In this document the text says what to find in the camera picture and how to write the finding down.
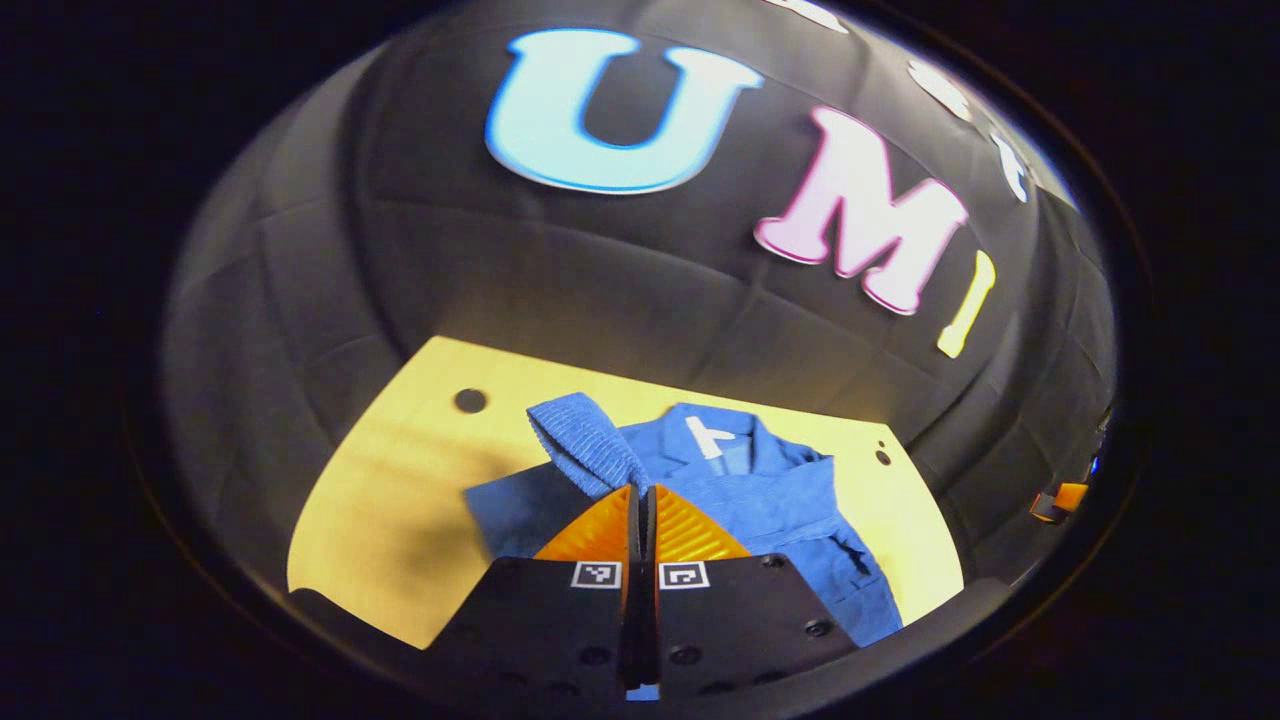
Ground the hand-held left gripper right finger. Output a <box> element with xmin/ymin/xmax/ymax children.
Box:
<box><xmin>640</xmin><ymin>484</ymin><xmax>863</xmax><ymax>703</ymax></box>

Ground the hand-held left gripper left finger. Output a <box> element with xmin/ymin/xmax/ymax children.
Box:
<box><xmin>428</xmin><ymin>484</ymin><xmax>642</xmax><ymax>703</ymax></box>

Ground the blue button-up jacket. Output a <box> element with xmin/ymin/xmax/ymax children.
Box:
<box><xmin>464</xmin><ymin>391</ymin><xmax>905</xmax><ymax>701</ymax></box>

